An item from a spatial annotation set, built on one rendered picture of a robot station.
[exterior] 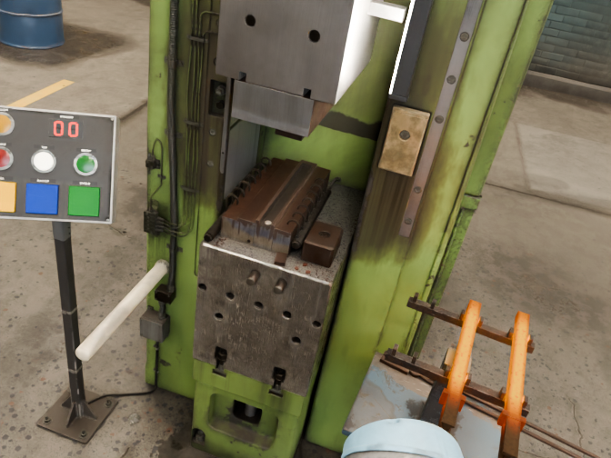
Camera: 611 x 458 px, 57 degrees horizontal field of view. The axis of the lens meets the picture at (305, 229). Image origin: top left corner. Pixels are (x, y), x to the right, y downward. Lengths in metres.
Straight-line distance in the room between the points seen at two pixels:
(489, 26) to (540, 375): 1.91
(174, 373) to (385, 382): 0.97
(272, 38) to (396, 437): 0.98
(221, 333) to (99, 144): 0.64
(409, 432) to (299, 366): 1.17
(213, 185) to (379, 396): 0.76
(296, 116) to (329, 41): 0.19
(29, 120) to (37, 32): 4.34
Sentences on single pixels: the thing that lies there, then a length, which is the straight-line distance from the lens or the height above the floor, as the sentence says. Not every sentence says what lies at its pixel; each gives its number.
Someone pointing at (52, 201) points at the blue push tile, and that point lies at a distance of 1.56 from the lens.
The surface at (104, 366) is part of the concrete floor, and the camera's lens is 2.48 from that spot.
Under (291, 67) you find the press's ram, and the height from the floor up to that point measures 1.43.
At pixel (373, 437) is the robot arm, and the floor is 1.39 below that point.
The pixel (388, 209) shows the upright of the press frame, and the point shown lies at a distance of 1.55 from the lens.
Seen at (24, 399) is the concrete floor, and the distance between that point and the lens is 2.42.
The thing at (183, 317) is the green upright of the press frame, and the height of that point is 0.42.
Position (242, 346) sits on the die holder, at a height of 0.59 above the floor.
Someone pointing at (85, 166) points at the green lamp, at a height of 1.09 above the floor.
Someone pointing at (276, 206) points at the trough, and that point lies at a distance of 1.61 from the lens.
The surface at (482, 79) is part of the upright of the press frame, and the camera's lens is 1.41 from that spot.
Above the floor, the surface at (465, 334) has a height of 0.96.
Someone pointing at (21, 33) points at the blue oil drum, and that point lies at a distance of 5.92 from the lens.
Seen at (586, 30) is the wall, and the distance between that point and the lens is 7.38.
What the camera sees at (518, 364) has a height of 0.96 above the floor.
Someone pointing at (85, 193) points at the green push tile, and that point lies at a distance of 1.54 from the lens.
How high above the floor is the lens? 1.82
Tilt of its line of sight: 33 degrees down
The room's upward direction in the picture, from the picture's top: 11 degrees clockwise
